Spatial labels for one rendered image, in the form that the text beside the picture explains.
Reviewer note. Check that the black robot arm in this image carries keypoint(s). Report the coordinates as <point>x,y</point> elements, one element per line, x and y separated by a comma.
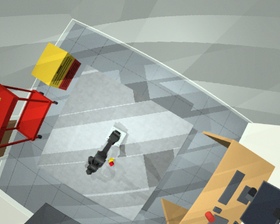
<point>100,158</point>

